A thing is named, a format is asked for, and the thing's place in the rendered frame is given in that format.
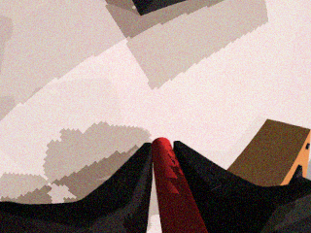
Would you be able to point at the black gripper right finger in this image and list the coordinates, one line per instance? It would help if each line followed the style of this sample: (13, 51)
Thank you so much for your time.
(229, 204)

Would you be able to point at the red peg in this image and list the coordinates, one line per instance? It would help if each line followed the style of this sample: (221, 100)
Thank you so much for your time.
(177, 210)

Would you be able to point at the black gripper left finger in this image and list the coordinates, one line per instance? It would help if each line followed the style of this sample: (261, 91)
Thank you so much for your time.
(119, 205)

